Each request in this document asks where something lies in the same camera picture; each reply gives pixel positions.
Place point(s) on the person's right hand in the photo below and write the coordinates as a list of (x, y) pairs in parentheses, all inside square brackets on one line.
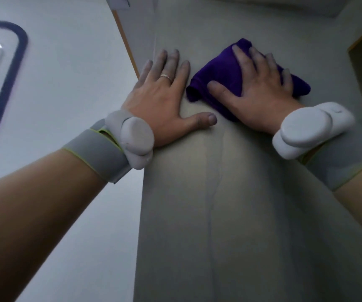
[(262, 100)]

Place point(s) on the person's left hand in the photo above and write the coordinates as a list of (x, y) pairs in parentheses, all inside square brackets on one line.
[(159, 106)]

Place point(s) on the purple cleaning cloth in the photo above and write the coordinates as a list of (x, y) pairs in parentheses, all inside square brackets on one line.
[(218, 72)]

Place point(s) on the grey metal cabinet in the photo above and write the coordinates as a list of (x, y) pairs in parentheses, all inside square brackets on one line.
[(231, 217)]

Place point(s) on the person's left forearm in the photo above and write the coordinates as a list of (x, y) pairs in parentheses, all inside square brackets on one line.
[(26, 223)]

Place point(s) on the white left wrist tracker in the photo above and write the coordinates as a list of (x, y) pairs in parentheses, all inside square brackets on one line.
[(135, 138)]

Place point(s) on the white wrist tracker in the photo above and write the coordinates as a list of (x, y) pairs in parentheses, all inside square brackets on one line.
[(135, 138), (306, 128)]

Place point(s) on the white right wrist tracker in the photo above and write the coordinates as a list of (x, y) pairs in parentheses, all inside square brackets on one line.
[(306, 128)]

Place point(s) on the grey left wristband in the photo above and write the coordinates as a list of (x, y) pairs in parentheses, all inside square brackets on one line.
[(99, 154)]

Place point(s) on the grey wristband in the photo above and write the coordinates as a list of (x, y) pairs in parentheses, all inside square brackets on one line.
[(341, 163), (99, 154)]

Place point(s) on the grey right wristband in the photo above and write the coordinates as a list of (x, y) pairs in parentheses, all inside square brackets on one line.
[(341, 163)]

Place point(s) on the blue framed glass panel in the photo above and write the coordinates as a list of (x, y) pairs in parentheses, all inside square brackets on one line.
[(11, 81)]

